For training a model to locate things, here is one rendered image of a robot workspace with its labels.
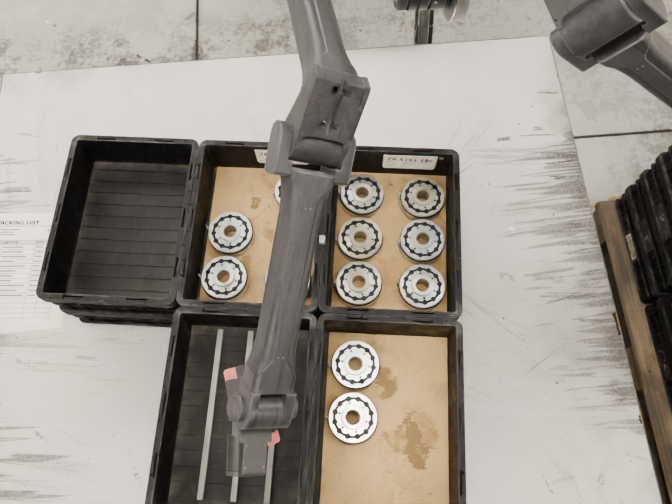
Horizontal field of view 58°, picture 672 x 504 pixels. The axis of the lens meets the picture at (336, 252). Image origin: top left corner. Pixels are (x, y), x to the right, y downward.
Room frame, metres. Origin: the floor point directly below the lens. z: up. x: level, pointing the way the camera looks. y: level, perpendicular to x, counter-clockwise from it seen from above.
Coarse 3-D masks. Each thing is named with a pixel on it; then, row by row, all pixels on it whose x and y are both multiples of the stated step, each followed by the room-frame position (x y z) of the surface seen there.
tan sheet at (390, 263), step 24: (384, 192) 0.64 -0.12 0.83; (336, 216) 0.58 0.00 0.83; (384, 216) 0.57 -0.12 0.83; (360, 240) 0.52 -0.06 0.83; (384, 240) 0.51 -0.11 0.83; (336, 264) 0.46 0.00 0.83; (384, 264) 0.45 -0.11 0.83; (408, 264) 0.45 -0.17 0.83; (432, 264) 0.45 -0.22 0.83; (384, 288) 0.40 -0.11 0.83
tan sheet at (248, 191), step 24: (240, 168) 0.72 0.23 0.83; (216, 192) 0.66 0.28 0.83; (240, 192) 0.65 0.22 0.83; (264, 192) 0.65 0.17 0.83; (216, 216) 0.59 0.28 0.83; (264, 216) 0.59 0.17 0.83; (264, 240) 0.53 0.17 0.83; (264, 264) 0.47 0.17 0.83; (312, 264) 0.46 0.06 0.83; (264, 288) 0.41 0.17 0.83
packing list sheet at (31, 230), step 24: (0, 216) 0.68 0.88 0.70; (24, 216) 0.68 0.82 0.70; (48, 216) 0.67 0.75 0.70; (0, 240) 0.61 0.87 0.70; (24, 240) 0.61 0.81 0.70; (0, 264) 0.54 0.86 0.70; (24, 264) 0.54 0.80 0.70; (0, 288) 0.48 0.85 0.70; (24, 288) 0.48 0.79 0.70; (0, 312) 0.42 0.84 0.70; (24, 312) 0.41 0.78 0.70; (48, 312) 0.41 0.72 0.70
